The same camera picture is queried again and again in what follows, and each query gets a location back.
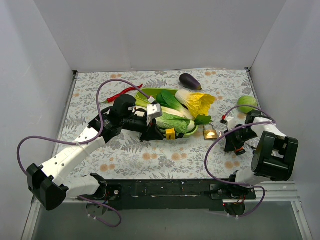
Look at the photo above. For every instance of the red chili pepper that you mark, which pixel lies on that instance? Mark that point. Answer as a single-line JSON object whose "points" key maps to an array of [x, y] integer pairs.
{"points": [[113, 98]]}

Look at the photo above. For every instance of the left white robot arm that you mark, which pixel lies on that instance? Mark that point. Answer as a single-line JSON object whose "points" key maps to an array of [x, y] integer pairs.
{"points": [[48, 182]]}

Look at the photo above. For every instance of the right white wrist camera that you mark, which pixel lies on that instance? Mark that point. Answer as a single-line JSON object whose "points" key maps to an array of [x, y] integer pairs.
{"points": [[229, 122]]}

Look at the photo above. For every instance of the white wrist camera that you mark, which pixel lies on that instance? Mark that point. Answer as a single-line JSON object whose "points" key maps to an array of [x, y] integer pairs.
{"points": [[229, 122], [153, 110]]}

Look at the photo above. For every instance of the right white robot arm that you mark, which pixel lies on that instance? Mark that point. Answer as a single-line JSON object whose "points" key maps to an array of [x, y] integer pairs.
{"points": [[274, 156]]}

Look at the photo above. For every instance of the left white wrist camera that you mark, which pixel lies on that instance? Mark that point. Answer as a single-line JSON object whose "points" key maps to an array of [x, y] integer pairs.
{"points": [[153, 110]]}

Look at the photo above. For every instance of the large napa cabbage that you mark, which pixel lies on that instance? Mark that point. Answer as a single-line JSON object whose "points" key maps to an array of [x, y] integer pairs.
{"points": [[171, 120]]}

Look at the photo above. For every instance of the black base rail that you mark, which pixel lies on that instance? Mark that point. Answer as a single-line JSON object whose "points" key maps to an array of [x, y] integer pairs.
{"points": [[173, 194]]}

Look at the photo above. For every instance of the green bok choy leaves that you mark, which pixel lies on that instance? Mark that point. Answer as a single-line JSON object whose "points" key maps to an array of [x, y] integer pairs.
{"points": [[168, 100]]}

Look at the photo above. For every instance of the yellow leaf cabbage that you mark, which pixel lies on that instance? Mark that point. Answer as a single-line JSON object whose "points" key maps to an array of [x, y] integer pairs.
{"points": [[197, 103]]}

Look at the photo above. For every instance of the green oval tray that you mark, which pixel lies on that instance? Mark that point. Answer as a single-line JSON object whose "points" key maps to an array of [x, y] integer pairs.
{"points": [[151, 91]]}

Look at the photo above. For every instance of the orange black padlock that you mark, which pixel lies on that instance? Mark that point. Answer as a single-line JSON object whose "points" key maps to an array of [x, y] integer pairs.
{"points": [[240, 151]]}

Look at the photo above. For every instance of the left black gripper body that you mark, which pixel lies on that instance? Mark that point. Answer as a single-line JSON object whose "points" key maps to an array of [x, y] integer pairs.
{"points": [[150, 129]]}

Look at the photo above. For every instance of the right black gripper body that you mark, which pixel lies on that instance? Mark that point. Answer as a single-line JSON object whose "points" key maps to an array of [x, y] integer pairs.
{"points": [[233, 140]]}

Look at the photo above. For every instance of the purple eggplant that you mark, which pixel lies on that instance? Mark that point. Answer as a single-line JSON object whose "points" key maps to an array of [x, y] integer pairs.
{"points": [[189, 82]]}

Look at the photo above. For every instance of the round green cabbage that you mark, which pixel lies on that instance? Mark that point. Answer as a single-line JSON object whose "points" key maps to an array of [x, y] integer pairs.
{"points": [[247, 102]]}

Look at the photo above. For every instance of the large brass padlock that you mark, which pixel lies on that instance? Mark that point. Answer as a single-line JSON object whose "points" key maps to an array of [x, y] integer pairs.
{"points": [[209, 132]]}

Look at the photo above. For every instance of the yellow padlock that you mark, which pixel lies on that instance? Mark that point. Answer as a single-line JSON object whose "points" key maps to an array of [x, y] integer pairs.
{"points": [[170, 134]]}

